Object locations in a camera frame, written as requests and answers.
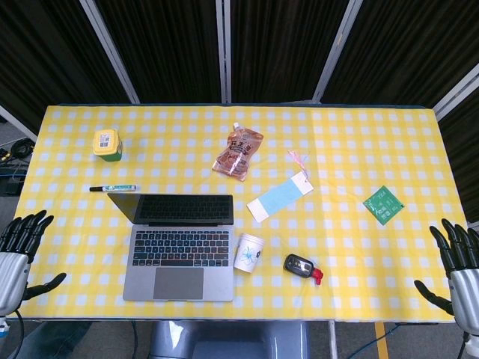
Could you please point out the black bottle with red cap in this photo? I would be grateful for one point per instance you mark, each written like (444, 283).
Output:
(302, 266)

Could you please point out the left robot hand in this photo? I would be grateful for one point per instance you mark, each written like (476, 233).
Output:
(14, 267)

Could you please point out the white paper cup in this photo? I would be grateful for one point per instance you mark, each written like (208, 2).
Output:
(248, 252)

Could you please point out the black capped marker pen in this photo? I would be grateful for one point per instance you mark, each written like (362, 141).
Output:
(112, 187)

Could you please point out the brown drink pouch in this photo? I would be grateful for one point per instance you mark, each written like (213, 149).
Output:
(239, 153)

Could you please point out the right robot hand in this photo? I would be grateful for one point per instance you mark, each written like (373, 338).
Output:
(463, 278)

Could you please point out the yellow checkered tablecloth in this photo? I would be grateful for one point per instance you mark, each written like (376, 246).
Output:
(239, 209)

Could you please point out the silver laptop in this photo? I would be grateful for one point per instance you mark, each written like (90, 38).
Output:
(179, 247)

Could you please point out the blue white tasselled bookmark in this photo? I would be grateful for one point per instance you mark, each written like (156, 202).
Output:
(278, 196)

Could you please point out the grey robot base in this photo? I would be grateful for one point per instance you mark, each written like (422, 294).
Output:
(228, 338)

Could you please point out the yellow lidded green container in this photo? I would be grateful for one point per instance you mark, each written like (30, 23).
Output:
(107, 145)

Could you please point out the green square packet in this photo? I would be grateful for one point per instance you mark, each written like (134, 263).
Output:
(384, 205)

